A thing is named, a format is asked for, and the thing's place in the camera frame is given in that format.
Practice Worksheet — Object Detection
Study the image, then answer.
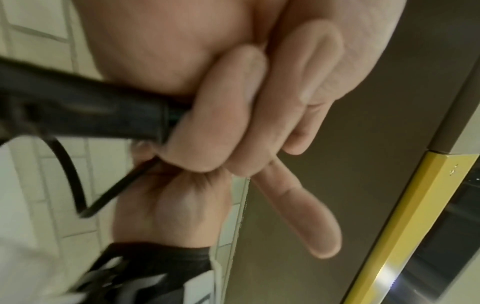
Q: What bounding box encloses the black wrist strap mount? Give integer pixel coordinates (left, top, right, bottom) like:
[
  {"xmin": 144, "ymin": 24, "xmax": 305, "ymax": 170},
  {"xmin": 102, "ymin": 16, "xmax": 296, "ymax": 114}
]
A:
[{"xmin": 69, "ymin": 241, "xmax": 215, "ymax": 304}]

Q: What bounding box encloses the yellow bar handle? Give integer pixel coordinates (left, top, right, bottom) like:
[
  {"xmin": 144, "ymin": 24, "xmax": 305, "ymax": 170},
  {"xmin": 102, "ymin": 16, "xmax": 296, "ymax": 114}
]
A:
[{"xmin": 339, "ymin": 151, "xmax": 480, "ymax": 304}]

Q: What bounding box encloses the black strap loop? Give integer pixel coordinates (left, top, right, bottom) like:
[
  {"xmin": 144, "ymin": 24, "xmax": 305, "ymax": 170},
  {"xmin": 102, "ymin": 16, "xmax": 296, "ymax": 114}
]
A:
[{"xmin": 44, "ymin": 137, "xmax": 160, "ymax": 219}]

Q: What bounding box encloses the grey cabinet panel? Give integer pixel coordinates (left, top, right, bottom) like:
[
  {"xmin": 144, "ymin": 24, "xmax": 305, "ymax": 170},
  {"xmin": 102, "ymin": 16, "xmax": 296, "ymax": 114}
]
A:
[{"xmin": 219, "ymin": 0, "xmax": 480, "ymax": 304}]

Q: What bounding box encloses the person's left hand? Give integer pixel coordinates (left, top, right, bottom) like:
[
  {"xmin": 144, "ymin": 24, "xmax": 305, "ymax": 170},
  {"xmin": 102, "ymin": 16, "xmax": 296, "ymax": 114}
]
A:
[{"xmin": 73, "ymin": 0, "xmax": 408, "ymax": 259}]

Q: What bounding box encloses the black tool handle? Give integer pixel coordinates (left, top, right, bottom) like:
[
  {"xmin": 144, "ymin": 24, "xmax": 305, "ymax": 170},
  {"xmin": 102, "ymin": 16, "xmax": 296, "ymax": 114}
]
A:
[{"xmin": 0, "ymin": 56, "xmax": 193, "ymax": 144}]

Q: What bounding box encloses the dark glass appliance door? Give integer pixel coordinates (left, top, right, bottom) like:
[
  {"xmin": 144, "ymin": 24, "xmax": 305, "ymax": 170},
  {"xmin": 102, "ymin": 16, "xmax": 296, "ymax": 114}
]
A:
[{"xmin": 388, "ymin": 166, "xmax": 480, "ymax": 304}]

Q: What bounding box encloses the person's right hand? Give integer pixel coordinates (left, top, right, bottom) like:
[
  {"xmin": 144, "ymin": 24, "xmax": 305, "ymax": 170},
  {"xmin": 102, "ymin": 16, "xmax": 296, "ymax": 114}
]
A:
[{"xmin": 111, "ymin": 142, "xmax": 234, "ymax": 249}]

